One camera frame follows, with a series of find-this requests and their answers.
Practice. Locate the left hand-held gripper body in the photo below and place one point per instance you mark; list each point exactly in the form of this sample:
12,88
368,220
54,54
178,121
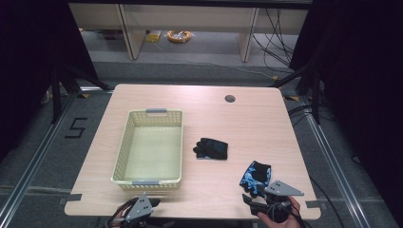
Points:
140,207

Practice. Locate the black metal stand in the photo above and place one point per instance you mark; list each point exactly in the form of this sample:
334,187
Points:
315,91
56,95

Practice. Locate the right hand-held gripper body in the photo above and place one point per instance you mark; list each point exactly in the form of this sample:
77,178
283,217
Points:
280,189

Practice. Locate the gray tape strip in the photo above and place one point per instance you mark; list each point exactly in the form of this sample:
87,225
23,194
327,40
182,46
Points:
73,197
313,204

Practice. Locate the aluminium floor rail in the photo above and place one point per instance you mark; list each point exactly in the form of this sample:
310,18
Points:
34,158
332,164

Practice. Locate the person's left hand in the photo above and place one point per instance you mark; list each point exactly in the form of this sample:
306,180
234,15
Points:
119,214

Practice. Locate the blue and black glove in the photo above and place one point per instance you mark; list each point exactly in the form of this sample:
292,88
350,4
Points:
253,173

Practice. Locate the person's right hand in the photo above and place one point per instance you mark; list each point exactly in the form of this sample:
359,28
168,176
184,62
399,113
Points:
290,223

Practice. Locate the gray round table grommet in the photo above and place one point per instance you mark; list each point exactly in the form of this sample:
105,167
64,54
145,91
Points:
230,98

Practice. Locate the yellow packet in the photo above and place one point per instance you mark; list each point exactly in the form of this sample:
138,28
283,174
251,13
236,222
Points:
153,36

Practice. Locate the white background desk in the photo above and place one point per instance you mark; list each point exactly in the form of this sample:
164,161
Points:
190,19

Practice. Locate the yellow plastic basket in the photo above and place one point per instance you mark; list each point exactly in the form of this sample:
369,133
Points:
153,152

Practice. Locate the black curtain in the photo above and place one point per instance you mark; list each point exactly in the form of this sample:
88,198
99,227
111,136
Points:
28,63
361,79

